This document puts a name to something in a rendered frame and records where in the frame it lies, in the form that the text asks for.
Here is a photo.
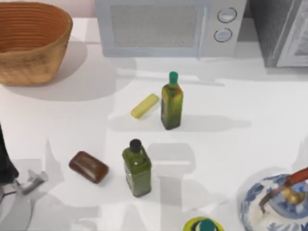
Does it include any yellow bar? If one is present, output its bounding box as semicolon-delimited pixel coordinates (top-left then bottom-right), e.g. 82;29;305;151
130;93;160;120

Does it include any green bottle with teal cap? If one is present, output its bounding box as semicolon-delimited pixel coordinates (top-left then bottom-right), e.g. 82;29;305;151
160;71;184;131

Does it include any green bottle with black cap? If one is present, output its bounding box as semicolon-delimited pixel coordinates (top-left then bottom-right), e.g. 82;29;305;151
121;138;153;198

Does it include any brown soap bar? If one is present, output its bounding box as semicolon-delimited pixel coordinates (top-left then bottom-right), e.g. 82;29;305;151
68;151;109;185

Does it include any pale microwave oven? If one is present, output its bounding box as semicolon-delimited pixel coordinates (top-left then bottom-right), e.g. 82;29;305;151
94;0;247;59

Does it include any round microwave knob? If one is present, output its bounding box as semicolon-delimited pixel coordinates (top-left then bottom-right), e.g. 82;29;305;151
217;7;238;24
213;27;233;44

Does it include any blue and white teapot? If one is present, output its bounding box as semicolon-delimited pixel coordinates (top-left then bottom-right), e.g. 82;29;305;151
236;166;308;231

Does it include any woven wicker basket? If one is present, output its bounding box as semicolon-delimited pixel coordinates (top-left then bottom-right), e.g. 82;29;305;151
0;1;74;86

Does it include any grey cabinet with dark inside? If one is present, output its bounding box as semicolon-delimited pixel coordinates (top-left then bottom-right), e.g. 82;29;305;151
249;0;308;68

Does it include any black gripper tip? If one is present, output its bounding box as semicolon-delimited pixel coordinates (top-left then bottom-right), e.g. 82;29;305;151
0;123;20;189

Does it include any pale cabinet door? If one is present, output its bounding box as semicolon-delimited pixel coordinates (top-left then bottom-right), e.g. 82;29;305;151
275;0;308;68

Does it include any microwave door handle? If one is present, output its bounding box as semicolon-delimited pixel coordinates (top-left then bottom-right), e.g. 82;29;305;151
197;6;208;61

